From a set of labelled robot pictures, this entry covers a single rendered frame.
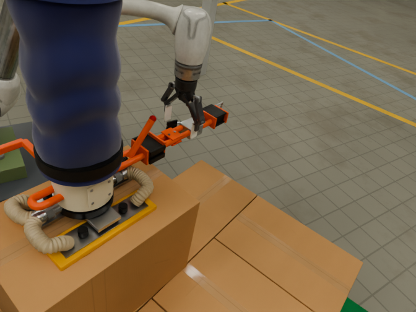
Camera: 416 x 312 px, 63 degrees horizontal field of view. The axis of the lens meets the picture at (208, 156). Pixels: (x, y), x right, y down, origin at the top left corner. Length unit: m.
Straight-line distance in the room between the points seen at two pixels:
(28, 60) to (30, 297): 0.56
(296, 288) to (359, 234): 1.29
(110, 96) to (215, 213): 1.03
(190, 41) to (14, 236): 0.75
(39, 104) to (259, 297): 1.09
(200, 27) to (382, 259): 2.12
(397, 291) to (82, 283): 2.05
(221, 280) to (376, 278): 1.34
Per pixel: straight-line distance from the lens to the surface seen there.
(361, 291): 2.45
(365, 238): 2.77
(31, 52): 0.77
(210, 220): 1.66
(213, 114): 1.35
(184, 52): 1.08
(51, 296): 0.99
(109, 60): 0.76
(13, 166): 1.54
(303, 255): 1.68
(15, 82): 1.61
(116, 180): 1.12
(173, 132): 1.23
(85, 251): 1.02
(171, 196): 1.18
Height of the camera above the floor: 1.79
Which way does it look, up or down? 38 degrees down
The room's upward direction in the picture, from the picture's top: 12 degrees clockwise
